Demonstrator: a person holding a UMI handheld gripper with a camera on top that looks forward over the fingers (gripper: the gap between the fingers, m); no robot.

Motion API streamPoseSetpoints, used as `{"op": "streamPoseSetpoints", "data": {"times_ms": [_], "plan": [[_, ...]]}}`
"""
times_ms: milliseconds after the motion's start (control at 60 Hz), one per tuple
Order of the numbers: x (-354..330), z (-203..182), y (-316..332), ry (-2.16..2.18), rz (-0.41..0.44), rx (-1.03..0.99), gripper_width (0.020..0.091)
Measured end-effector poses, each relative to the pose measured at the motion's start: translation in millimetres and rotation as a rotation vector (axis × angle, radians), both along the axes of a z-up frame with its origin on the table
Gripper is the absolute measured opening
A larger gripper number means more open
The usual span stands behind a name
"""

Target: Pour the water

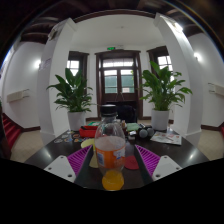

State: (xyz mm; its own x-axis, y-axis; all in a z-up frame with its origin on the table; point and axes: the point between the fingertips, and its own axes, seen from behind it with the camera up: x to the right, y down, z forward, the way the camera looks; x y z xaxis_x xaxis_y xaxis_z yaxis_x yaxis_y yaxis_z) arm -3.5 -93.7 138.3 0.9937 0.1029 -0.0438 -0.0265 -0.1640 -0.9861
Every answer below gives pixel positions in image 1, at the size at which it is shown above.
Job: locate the glowing wall lamp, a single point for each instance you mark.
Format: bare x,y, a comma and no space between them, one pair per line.
37,63
197,56

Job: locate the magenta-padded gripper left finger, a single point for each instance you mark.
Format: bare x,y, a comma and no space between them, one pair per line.
60,168

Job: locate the red plastic tray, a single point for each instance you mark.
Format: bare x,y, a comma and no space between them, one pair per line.
87,132

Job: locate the green exit sign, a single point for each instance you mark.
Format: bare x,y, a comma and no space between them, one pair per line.
111,48

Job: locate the dark wooden glazed double door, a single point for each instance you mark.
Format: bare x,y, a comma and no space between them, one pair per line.
118,96

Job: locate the round printed sticker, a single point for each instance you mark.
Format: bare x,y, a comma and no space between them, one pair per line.
77,140
64,136
58,140
68,140

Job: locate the dark wood framed window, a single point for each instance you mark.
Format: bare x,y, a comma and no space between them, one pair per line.
72,65
163,61

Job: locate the white printed leaflet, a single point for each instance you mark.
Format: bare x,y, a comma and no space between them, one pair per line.
165,138

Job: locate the red carpeted staircase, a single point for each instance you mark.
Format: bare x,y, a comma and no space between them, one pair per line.
11,130

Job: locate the green plant in white pot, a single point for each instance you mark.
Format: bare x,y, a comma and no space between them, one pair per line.
73,96
163,90

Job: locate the clear orange drink bottle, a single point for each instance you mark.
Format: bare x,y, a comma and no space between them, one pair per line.
110,153

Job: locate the black chair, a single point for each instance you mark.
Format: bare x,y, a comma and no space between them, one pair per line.
128,113

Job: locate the dark wooden newel post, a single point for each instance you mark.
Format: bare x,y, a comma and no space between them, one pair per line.
4,136

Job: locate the grey ball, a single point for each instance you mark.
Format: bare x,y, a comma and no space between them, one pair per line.
143,133
150,131

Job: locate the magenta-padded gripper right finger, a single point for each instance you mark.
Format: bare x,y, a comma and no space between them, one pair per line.
166,168

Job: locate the folded green cloth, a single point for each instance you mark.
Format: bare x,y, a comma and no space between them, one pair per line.
133,127

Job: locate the green and white pack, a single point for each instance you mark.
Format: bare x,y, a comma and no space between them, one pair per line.
93,123

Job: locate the flat round red coaster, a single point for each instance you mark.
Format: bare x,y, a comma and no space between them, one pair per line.
132,163

